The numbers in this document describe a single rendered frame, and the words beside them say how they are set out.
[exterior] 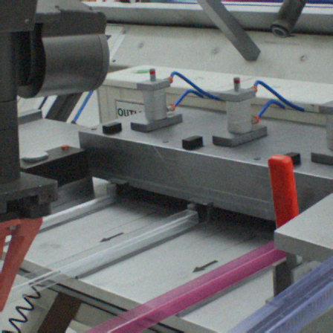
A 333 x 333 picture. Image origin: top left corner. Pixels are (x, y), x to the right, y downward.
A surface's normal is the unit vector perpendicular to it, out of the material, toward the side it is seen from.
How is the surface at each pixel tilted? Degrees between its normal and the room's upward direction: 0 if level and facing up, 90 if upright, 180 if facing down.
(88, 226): 46
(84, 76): 113
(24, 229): 105
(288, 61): 90
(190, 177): 136
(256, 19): 180
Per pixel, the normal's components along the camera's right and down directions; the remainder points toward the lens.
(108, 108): -0.71, 0.26
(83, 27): 0.65, 0.42
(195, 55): -0.55, -0.51
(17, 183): -0.01, -0.98
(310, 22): -0.46, 0.84
